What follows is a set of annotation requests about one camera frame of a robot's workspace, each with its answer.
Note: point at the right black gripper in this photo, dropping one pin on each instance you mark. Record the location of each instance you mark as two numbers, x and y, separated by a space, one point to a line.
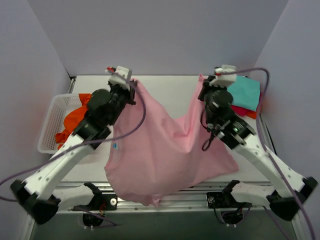
204 87

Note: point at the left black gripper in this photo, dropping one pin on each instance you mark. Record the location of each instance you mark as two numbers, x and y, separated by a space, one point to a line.
128 90

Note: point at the pink t shirt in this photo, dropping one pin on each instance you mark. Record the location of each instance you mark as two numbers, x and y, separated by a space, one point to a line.
153 155

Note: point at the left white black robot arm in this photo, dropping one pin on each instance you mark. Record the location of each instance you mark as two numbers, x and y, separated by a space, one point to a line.
38 194

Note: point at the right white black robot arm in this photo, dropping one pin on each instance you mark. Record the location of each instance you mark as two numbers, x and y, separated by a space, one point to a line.
287 190

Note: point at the magenta folded t shirt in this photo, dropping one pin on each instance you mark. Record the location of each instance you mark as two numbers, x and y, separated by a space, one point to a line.
241 110

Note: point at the teal folded t shirt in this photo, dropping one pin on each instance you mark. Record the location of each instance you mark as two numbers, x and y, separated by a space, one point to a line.
245 92

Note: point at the orange t shirt in basket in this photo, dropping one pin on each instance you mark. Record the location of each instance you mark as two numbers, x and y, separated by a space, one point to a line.
72 120

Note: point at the white plastic basket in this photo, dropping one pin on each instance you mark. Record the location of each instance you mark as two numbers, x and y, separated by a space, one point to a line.
61 105

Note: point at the orange folded t shirt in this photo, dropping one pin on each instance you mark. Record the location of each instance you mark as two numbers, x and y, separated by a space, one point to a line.
251 114

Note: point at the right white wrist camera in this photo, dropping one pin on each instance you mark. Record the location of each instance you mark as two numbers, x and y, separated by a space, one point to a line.
224 76

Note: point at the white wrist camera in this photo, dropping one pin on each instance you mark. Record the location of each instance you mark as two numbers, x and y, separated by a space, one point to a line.
224 76
119 74

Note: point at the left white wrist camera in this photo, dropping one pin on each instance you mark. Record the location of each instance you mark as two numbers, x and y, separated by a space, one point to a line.
119 74

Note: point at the aluminium rail frame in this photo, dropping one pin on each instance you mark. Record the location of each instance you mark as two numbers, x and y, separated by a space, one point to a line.
153 155

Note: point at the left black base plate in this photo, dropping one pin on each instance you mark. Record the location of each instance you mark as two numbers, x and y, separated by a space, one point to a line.
103 202

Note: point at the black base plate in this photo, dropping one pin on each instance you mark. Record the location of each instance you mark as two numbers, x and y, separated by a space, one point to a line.
103 202
219 200

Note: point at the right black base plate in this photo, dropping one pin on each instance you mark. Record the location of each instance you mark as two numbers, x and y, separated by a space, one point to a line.
219 200

